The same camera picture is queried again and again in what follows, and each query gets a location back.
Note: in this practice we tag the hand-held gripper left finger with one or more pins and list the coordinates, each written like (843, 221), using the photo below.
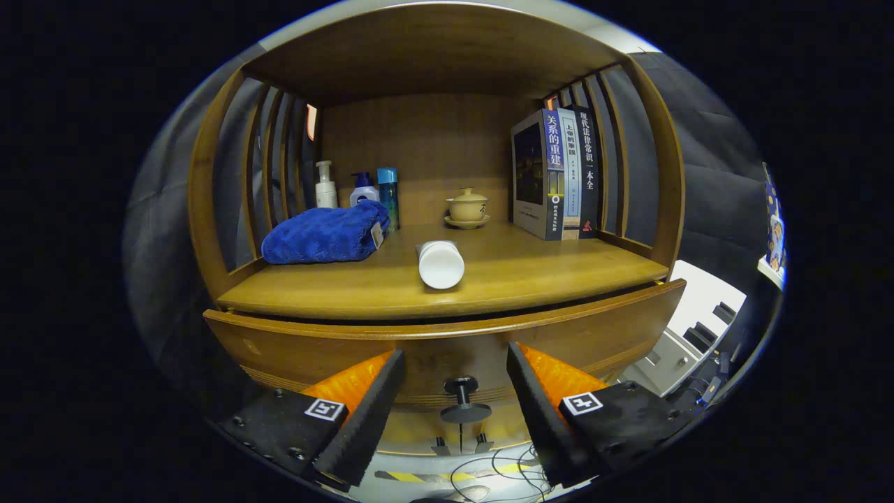
(370, 419)

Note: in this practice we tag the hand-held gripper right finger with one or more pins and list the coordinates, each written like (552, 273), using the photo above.
(541, 412)

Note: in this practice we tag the wooden drawer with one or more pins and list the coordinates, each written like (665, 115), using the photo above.
(447, 349)

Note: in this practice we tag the white green tube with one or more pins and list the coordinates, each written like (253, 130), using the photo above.
(440, 264)

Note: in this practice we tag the wooden countertop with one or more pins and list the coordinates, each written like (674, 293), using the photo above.
(531, 272)

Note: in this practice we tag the wooden cabinet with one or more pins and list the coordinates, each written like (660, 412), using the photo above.
(433, 140)

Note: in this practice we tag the yellow black floor tape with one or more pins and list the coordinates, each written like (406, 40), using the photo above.
(398, 476)

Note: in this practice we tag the blue towel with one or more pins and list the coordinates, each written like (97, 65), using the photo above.
(321, 237)

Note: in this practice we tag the white box unit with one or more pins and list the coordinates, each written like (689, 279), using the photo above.
(698, 300)

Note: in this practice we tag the beige lidded teacup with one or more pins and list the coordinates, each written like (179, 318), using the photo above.
(466, 207)

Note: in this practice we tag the white blue lotion bottle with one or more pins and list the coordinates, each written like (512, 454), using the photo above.
(363, 193)

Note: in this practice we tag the teal bottle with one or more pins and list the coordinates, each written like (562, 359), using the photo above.
(388, 192)

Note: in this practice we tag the white pump bottle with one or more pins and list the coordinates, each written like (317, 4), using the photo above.
(326, 192)

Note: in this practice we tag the light spine book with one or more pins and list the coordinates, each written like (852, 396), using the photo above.
(569, 175)

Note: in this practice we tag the black spine book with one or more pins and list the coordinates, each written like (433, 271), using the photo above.
(589, 175)

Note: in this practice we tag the dark cover blue spine book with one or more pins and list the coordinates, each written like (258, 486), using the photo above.
(529, 168)

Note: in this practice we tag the white side table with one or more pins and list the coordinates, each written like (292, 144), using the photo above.
(768, 271)

